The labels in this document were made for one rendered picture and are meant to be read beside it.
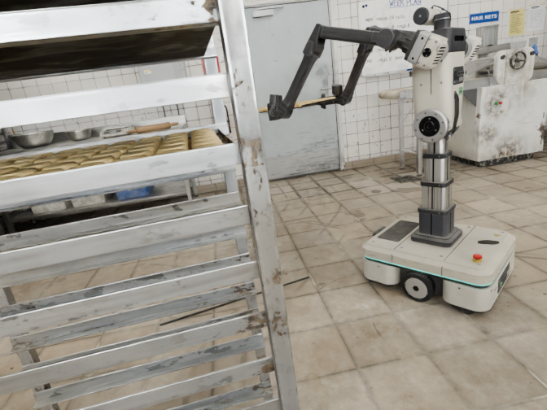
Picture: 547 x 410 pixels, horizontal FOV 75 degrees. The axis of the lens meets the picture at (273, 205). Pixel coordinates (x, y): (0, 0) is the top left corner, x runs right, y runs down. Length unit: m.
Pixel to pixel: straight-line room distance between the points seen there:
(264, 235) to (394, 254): 1.50
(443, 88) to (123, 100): 1.51
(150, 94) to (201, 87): 0.06
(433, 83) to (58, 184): 1.59
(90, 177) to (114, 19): 0.19
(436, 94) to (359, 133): 3.04
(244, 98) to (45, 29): 0.23
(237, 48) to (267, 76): 4.05
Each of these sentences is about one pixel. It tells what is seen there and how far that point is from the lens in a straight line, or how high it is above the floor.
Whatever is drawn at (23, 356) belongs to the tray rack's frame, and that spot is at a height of 0.55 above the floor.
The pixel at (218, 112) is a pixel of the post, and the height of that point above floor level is 1.09.
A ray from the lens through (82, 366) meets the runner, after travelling 0.64.
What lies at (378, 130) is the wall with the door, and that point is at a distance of 4.90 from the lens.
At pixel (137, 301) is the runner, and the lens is 0.57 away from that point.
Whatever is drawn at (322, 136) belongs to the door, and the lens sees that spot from 4.68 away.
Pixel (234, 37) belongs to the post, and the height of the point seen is 1.19.
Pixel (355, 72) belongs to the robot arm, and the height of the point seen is 1.16.
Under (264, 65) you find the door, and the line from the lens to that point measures 4.52.
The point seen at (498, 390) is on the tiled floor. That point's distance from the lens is 1.65.
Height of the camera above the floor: 1.13
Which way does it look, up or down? 18 degrees down
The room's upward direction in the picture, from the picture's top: 8 degrees counter-clockwise
